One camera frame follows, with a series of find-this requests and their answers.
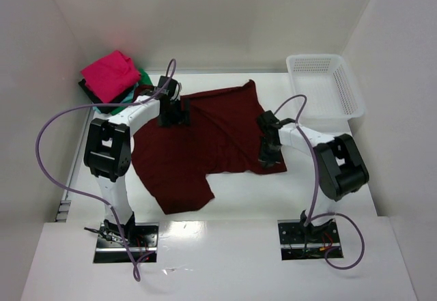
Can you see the pink folded t shirt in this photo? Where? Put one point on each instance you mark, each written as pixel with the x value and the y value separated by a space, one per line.
pixel 110 76

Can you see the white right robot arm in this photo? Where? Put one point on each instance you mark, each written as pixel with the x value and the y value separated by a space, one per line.
pixel 338 164

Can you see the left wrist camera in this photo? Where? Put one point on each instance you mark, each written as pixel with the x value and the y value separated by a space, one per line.
pixel 160 90

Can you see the black folded t shirt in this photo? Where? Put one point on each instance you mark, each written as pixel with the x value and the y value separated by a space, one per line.
pixel 94 99

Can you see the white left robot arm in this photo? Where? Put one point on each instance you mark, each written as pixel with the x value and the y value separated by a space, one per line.
pixel 108 151

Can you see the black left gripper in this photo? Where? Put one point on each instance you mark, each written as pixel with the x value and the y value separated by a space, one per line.
pixel 175 116

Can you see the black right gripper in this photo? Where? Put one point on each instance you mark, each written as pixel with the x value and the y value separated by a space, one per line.
pixel 268 148

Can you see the dark red t shirt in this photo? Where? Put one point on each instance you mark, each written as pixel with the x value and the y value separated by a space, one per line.
pixel 223 136

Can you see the light blue folded t shirt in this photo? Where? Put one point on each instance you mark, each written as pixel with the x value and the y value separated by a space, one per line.
pixel 116 100

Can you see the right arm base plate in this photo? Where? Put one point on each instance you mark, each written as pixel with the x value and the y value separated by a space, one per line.
pixel 295 245

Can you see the white plastic basket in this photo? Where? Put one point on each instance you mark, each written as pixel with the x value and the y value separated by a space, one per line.
pixel 329 84

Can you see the green folded t shirt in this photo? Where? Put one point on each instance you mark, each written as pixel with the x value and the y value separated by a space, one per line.
pixel 144 80

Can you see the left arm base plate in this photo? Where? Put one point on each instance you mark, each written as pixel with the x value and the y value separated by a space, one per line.
pixel 143 245

